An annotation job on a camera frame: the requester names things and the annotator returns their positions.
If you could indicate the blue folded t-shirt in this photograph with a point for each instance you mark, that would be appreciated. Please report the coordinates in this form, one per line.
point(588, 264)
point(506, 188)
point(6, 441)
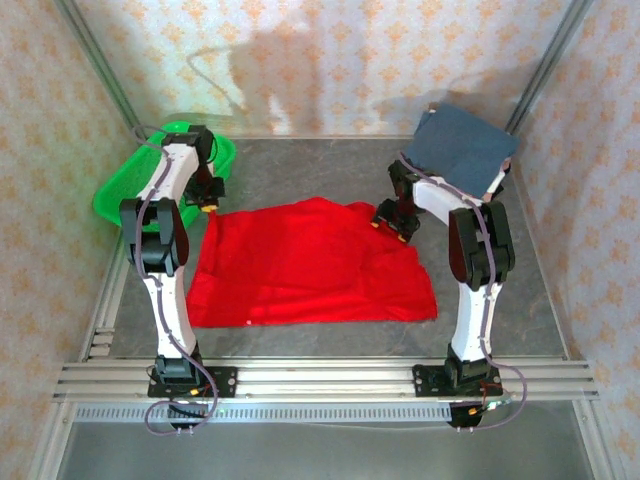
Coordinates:
point(460, 145)

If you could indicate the green plastic basket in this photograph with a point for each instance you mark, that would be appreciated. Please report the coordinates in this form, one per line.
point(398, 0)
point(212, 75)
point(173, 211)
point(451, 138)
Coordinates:
point(112, 195)

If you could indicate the aluminium frame post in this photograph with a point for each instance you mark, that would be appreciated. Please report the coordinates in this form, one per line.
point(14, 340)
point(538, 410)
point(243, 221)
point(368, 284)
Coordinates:
point(50, 440)
point(547, 60)
point(105, 70)
point(592, 440)

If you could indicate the red t-shirt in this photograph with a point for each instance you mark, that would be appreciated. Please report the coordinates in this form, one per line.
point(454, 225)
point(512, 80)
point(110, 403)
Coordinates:
point(300, 265)

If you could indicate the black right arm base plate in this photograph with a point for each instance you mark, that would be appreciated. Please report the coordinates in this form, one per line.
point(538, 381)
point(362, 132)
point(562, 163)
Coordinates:
point(425, 380)

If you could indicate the aluminium lower frame post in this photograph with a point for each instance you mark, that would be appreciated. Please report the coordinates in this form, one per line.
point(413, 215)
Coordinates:
point(50, 440)
point(592, 440)

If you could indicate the white folded t-shirt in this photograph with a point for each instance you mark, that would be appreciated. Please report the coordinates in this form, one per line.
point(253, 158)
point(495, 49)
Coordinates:
point(497, 182)

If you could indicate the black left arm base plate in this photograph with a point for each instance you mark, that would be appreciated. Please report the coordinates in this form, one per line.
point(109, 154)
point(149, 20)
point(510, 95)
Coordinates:
point(225, 382)

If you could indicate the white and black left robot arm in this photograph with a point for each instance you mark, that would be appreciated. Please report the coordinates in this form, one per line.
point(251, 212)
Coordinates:
point(170, 310)

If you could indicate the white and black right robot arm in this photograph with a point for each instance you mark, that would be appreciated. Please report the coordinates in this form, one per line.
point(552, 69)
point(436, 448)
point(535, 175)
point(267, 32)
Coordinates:
point(475, 320)

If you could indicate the aluminium table back rail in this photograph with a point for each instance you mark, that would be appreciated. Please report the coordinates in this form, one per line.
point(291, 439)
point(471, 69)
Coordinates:
point(325, 136)

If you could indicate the aluminium mounting rail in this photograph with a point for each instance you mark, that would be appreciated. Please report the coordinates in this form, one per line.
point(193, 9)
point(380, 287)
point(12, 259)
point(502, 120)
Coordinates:
point(325, 380)

